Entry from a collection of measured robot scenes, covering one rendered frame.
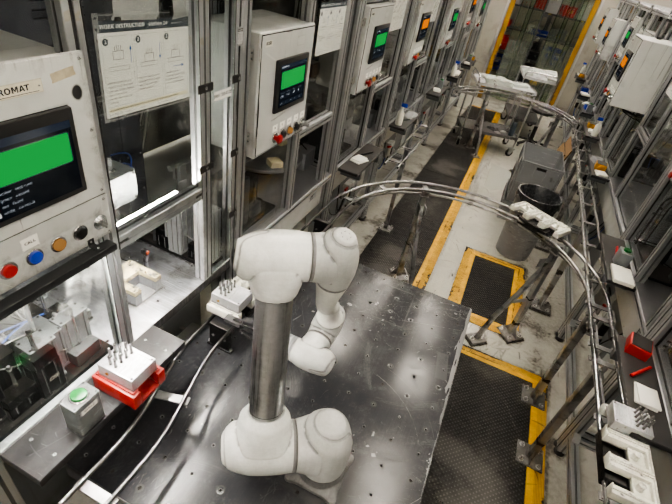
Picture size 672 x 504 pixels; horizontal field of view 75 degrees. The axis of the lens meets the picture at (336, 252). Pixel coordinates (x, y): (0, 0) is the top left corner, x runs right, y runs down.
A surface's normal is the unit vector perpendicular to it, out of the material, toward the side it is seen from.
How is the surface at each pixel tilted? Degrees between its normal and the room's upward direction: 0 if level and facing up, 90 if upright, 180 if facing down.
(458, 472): 0
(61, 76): 91
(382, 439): 0
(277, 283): 78
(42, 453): 0
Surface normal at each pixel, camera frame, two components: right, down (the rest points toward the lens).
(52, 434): 0.16, -0.80
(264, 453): 0.20, 0.29
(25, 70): 0.90, 0.37
